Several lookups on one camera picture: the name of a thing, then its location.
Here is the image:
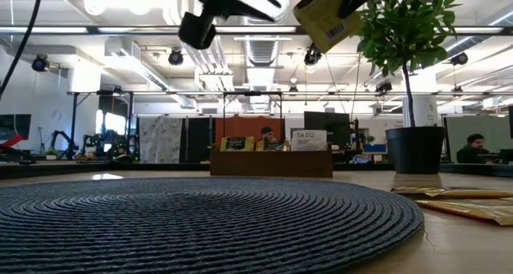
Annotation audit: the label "white tea packet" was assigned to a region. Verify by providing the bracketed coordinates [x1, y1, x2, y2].
[290, 129, 329, 152]

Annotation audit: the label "wooden tea organizer box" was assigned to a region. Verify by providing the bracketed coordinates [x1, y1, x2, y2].
[209, 143, 334, 178]

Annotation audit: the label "potted green plant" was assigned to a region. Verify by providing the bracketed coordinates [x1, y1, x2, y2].
[347, 0, 458, 175]

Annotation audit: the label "black ceiling spotlight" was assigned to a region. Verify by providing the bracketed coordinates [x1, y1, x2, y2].
[374, 79, 393, 95]
[303, 44, 323, 66]
[30, 54, 51, 73]
[449, 51, 469, 66]
[168, 48, 184, 66]

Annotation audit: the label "white round pillar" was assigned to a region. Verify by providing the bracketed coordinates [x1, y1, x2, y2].
[402, 95, 440, 128]

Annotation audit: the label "black computer monitor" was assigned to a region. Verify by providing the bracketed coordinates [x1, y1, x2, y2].
[303, 111, 353, 147]

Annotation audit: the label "person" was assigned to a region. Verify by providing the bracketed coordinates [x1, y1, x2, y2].
[456, 133, 500, 165]
[259, 126, 277, 143]

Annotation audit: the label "black partition panel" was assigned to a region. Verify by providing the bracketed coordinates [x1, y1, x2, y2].
[186, 116, 213, 163]

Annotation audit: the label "grey partition panel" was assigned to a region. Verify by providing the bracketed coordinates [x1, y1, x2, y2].
[444, 114, 511, 163]

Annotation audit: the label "patterned fabric divider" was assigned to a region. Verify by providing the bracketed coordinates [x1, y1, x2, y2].
[138, 116, 184, 164]

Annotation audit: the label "round dark woven placemat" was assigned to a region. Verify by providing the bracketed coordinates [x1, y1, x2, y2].
[0, 176, 426, 274]

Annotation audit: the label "background robot arms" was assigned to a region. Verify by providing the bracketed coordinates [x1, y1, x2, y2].
[50, 129, 79, 159]

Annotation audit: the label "red black object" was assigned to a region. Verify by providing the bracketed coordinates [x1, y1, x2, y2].
[0, 133, 26, 147]

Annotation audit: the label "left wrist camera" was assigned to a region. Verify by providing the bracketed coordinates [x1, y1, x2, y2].
[177, 10, 218, 51]

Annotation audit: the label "orange partition wall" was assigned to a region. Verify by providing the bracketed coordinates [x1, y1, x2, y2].
[214, 115, 286, 145]

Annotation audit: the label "black aluminium table frame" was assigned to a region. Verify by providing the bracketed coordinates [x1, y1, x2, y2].
[0, 160, 513, 179]

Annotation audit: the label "black metal frame stand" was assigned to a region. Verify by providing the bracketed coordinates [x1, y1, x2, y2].
[66, 90, 135, 161]

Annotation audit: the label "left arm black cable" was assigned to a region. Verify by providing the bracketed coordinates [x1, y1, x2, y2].
[0, 0, 46, 101]

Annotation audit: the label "black wall screen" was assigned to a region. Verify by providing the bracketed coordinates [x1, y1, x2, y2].
[0, 113, 32, 141]

